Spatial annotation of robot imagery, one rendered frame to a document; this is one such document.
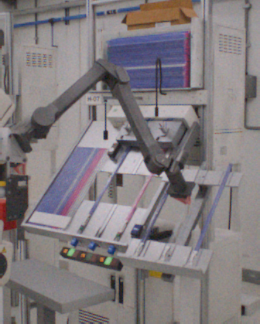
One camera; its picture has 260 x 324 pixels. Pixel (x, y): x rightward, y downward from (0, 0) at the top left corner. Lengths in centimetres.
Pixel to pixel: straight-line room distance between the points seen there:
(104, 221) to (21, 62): 158
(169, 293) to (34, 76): 183
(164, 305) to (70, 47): 318
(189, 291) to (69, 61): 342
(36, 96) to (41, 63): 23
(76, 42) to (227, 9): 157
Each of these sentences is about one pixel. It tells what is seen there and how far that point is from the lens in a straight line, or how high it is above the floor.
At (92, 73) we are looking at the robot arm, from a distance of 214.
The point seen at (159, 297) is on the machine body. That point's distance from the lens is 270.
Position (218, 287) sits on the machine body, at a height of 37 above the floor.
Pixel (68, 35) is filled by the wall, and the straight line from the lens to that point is 533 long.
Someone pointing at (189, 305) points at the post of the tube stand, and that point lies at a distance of 228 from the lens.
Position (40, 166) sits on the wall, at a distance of 562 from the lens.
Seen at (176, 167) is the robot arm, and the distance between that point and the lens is 205.
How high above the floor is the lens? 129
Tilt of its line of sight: 4 degrees down
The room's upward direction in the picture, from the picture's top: straight up
